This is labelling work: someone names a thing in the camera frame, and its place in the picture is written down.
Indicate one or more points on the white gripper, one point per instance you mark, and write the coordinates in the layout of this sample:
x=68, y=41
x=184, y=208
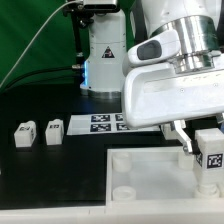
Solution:
x=154, y=93

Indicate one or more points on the white square table top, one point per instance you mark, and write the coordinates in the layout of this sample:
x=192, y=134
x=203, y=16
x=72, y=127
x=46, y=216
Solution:
x=160, y=173

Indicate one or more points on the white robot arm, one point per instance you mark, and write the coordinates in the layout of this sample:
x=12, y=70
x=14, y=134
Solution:
x=195, y=21

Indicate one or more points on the white tag marker sheet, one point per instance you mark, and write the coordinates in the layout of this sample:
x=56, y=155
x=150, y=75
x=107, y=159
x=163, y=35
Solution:
x=101, y=124

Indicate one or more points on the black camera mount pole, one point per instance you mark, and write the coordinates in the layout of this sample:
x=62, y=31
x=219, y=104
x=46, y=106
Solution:
x=80, y=19

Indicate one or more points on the grey camera on mount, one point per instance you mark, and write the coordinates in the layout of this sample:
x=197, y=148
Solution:
x=101, y=6

